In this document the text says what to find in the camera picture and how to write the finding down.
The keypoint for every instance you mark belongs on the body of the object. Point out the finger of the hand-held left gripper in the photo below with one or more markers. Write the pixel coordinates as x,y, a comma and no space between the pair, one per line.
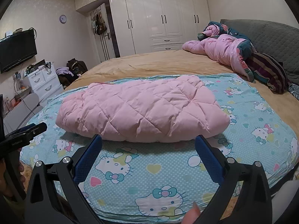
23,127
37,128

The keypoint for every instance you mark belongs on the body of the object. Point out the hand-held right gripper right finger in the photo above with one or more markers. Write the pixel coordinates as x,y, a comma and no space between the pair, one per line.
209,158

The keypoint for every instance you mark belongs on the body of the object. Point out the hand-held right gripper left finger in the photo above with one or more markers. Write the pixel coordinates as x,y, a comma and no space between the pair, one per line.
90,155

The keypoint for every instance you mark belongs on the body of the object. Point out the pink quilted jacket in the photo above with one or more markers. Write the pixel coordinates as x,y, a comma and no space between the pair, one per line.
140,112

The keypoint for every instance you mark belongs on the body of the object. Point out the dark clothes pile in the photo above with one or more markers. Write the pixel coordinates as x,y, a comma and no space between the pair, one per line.
66,79

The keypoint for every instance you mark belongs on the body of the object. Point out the person's left hand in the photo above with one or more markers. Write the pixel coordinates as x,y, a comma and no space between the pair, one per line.
5,179

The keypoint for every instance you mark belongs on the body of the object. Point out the person's right hand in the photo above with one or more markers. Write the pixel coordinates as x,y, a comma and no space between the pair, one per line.
191,214

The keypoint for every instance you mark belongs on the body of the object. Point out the grey chair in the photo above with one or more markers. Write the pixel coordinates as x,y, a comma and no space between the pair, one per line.
23,107

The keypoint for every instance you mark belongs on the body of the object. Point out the white drawer cabinet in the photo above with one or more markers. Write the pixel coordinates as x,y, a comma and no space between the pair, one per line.
44,81

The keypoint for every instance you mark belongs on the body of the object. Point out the blue cartoon cat blanket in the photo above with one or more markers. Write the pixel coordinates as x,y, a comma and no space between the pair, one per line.
140,168

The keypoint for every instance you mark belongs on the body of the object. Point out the lilac cloth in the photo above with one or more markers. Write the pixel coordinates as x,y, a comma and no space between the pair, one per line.
62,70

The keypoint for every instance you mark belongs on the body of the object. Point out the black bag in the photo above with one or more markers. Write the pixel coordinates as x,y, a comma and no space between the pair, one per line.
78,65

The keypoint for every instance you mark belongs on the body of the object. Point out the black television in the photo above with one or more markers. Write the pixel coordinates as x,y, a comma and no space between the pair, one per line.
16,51

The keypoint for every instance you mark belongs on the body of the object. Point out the person's pale clothing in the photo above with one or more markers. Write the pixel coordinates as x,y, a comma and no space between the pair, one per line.
285,203

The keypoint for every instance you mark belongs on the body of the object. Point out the dark striped pillow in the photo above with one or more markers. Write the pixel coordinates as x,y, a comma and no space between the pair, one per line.
268,70

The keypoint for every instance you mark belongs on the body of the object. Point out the dark floral pillow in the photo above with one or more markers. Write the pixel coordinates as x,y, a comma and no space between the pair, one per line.
293,91

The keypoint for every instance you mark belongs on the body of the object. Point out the bed with tan sheet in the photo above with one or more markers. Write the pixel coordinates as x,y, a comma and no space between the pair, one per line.
151,63

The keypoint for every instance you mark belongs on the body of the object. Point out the pink floral quilt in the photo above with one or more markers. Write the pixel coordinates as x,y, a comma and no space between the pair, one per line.
222,46

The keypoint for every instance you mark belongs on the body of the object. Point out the hanging bags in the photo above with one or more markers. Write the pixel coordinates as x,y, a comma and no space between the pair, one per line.
100,25

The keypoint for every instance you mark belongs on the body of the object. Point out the grey quilted headboard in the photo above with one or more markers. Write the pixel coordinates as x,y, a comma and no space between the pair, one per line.
275,42

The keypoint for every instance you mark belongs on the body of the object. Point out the white wardrobe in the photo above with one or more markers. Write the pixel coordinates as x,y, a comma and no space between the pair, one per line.
149,23

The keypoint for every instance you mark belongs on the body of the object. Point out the round wall clock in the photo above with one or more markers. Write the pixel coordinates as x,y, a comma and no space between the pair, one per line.
63,19

